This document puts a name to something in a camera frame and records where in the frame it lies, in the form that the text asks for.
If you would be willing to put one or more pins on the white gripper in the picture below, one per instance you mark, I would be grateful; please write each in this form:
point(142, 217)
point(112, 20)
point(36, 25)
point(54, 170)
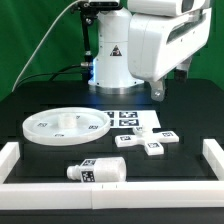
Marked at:
point(156, 45)

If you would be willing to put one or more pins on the white cross table base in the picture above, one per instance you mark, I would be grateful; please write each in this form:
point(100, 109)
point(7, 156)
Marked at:
point(152, 142)

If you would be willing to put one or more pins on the white round table top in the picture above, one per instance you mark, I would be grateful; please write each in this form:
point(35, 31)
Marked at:
point(66, 126)

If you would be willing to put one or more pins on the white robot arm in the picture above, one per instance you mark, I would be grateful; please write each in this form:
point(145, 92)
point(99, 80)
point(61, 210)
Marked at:
point(111, 74)

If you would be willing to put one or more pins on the white marker sheet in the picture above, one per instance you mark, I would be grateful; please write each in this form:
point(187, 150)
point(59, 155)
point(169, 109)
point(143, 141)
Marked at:
point(133, 118)

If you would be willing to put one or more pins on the white right fence bar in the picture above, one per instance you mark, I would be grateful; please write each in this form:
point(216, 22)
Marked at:
point(214, 155)

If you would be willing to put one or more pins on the white left fence bar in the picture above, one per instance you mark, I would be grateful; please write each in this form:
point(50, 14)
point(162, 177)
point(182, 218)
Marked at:
point(9, 156)

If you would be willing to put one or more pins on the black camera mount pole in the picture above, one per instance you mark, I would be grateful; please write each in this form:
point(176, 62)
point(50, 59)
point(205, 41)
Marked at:
point(89, 10)

